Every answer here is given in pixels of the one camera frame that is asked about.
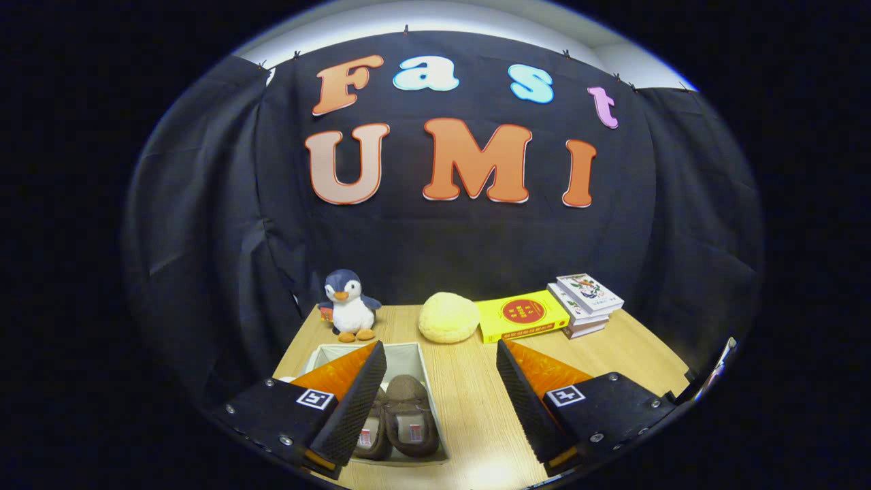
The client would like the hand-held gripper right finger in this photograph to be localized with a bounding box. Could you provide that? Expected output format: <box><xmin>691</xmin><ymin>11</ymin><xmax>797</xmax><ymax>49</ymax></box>
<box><xmin>496</xmin><ymin>339</ymin><xmax>681</xmax><ymax>470</ymax></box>

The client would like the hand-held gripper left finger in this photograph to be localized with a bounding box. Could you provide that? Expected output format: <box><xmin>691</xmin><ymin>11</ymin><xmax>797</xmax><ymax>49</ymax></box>
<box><xmin>208</xmin><ymin>340</ymin><xmax>387</xmax><ymax>480</ymax></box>

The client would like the brown fuzzy shoe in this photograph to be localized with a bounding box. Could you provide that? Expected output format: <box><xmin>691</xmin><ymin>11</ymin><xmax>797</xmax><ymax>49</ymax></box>
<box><xmin>354</xmin><ymin>388</ymin><xmax>392</xmax><ymax>461</ymax></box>
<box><xmin>384</xmin><ymin>374</ymin><xmax>441</xmax><ymax>458</ymax></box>

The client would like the brown fabric storage box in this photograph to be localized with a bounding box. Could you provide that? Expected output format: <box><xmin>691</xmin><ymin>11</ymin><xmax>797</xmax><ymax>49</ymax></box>
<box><xmin>276</xmin><ymin>340</ymin><xmax>451</xmax><ymax>469</ymax></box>

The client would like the penguin plush toy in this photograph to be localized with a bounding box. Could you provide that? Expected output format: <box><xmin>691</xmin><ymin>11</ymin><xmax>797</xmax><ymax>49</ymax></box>
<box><xmin>318</xmin><ymin>269</ymin><xmax>382</xmax><ymax>343</ymax></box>

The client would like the yellow book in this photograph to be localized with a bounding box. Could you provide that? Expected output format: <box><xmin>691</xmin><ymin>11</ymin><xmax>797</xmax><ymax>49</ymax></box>
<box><xmin>474</xmin><ymin>291</ymin><xmax>571</xmax><ymax>344</ymax></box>

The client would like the yellow round plush bread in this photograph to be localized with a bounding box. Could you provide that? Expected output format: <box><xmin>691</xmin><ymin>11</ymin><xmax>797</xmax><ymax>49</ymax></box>
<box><xmin>418</xmin><ymin>292</ymin><xmax>480</xmax><ymax>344</ymax></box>

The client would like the white illustrated book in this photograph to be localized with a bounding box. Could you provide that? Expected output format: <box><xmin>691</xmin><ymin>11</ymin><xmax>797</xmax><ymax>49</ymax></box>
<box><xmin>556</xmin><ymin>274</ymin><xmax>625</xmax><ymax>314</ymax></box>

